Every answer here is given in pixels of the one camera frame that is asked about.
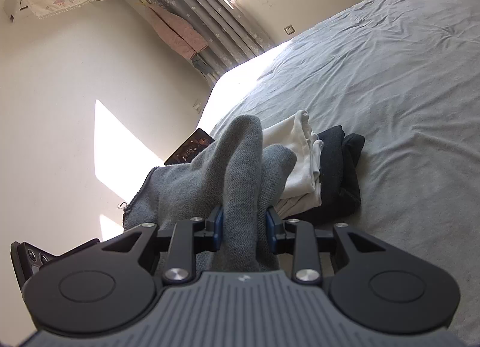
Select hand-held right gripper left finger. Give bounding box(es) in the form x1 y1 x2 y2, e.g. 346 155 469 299
100 205 226 284

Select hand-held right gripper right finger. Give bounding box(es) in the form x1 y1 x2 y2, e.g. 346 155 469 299
265 208 389 284

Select grey knit sweater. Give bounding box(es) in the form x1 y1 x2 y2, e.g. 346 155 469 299
122 115 298 273

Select folded white garment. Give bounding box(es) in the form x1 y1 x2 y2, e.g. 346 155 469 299
262 110 325 210

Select phone lying sideways on stand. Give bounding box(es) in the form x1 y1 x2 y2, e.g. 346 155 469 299
164 128 215 166

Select folded black garment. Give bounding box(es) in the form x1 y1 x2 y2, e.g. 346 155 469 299
277 126 366 226

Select grey blue hanging object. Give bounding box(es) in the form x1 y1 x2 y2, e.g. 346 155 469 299
190 54 218 79

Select bed with grey sheet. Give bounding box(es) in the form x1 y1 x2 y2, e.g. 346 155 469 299
199 0 480 347

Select pink hanging garment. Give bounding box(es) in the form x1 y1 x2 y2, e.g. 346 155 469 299
144 4 209 61

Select grey star patterned curtain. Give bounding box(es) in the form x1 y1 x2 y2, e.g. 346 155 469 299
94 0 278 81

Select wall air conditioner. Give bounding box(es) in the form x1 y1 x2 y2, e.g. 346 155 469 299
4 0 121 22

